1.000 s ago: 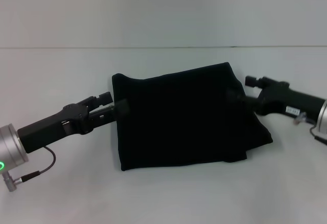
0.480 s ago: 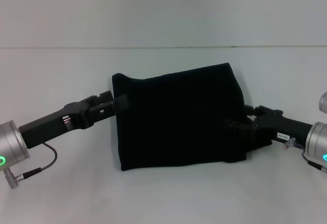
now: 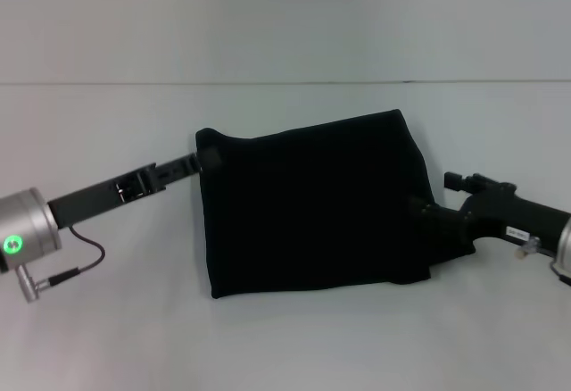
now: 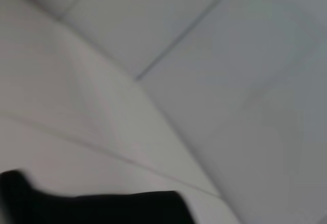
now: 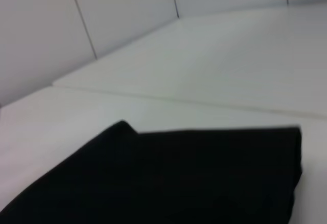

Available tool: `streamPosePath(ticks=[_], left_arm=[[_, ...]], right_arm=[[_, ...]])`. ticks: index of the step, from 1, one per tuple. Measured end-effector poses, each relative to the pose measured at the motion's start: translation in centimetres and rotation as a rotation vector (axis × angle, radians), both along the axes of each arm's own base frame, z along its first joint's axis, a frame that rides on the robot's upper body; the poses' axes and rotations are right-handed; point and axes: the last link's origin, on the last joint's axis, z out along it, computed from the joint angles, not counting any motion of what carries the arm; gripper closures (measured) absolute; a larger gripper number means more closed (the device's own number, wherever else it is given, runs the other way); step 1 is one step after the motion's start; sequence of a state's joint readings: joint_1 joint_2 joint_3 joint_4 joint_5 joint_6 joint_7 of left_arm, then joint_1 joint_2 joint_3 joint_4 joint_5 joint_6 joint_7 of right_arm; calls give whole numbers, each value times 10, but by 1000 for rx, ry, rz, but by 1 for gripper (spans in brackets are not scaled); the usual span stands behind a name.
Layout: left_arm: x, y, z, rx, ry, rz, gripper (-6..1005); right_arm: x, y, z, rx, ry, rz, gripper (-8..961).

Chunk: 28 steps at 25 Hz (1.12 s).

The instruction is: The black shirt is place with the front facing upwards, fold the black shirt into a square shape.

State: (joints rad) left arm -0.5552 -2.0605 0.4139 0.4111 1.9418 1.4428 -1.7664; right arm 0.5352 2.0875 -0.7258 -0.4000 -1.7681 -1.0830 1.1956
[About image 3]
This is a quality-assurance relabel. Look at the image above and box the gripper cable with plug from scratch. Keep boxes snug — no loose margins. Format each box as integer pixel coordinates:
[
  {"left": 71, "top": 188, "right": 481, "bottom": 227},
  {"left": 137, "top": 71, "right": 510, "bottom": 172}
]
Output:
[
  {"left": 512, "top": 235, "right": 571, "bottom": 288},
  {"left": 16, "top": 224, "right": 107, "bottom": 305}
]

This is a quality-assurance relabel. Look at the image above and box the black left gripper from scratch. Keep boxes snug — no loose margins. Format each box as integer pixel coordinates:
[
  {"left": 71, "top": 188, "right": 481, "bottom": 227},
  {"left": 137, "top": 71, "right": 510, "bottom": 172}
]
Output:
[{"left": 46, "top": 146, "right": 225, "bottom": 228}]

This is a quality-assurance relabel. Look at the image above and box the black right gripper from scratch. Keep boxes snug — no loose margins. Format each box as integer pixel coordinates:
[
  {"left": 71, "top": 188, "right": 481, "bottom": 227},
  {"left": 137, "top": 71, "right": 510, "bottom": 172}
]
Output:
[{"left": 407, "top": 170, "right": 571, "bottom": 250}]

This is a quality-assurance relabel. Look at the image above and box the left gripper cable with plug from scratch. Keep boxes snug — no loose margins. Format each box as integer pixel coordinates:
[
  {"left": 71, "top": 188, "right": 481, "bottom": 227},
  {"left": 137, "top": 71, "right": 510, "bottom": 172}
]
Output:
[{"left": 16, "top": 224, "right": 107, "bottom": 305}]

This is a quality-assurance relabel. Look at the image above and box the black shirt with FREE print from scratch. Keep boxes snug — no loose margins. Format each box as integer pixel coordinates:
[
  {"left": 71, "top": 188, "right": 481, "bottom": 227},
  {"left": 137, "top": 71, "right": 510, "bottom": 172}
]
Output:
[{"left": 194, "top": 108, "right": 442, "bottom": 301}]

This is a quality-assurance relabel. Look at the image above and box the right gripper cable with plug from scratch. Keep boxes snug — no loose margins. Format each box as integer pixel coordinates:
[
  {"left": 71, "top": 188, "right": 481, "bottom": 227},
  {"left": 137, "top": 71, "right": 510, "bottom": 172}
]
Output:
[{"left": 512, "top": 235, "right": 571, "bottom": 288}]

